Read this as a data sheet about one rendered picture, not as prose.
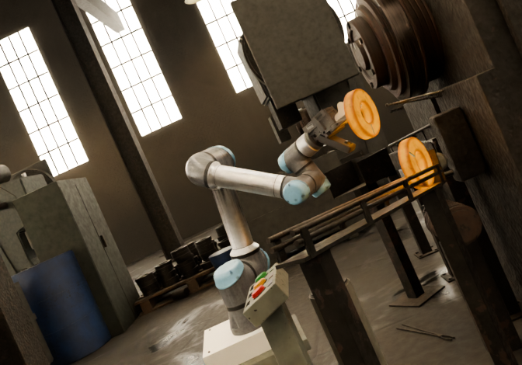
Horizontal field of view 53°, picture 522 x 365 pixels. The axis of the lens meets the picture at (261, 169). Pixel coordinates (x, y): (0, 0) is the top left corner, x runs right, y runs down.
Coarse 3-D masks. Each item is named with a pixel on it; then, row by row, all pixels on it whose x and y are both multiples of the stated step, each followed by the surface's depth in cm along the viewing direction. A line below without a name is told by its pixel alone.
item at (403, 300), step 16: (352, 160) 268; (368, 160) 240; (384, 160) 244; (336, 176) 262; (352, 176) 266; (368, 176) 237; (384, 176) 242; (336, 192) 260; (368, 192) 247; (384, 224) 247; (384, 240) 251; (400, 240) 249; (400, 256) 247; (400, 272) 250; (416, 288) 248; (432, 288) 251; (400, 304) 248; (416, 304) 240
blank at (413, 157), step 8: (400, 144) 153; (408, 144) 151; (416, 144) 155; (400, 152) 151; (408, 152) 149; (416, 152) 156; (424, 152) 158; (400, 160) 150; (408, 160) 148; (416, 160) 158; (424, 160) 157; (408, 168) 148; (416, 168) 150; (424, 168) 156; (408, 176) 149; (424, 176) 152; (424, 184) 150; (432, 184) 154
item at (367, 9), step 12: (360, 0) 194; (360, 12) 193; (372, 12) 186; (372, 24) 186; (384, 24) 181; (384, 36) 183; (384, 48) 184; (396, 48) 181; (396, 60) 183; (396, 72) 188; (396, 84) 194
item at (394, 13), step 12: (372, 0) 186; (384, 0) 181; (396, 0) 180; (384, 12) 178; (396, 12) 179; (396, 24) 178; (408, 24) 178; (396, 36) 177; (408, 36) 178; (408, 48) 179; (408, 60) 181; (420, 60) 181; (408, 72) 182; (420, 72) 185; (408, 84) 188; (420, 84) 189; (396, 96) 212; (408, 96) 195
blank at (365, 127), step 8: (352, 96) 156; (360, 96) 159; (368, 96) 163; (344, 104) 156; (352, 104) 154; (368, 104) 162; (352, 112) 154; (360, 112) 156; (368, 112) 163; (376, 112) 164; (352, 120) 154; (360, 120) 155; (368, 120) 162; (376, 120) 163; (352, 128) 156; (360, 128) 154; (368, 128) 157; (376, 128) 161; (360, 136) 157; (368, 136) 157
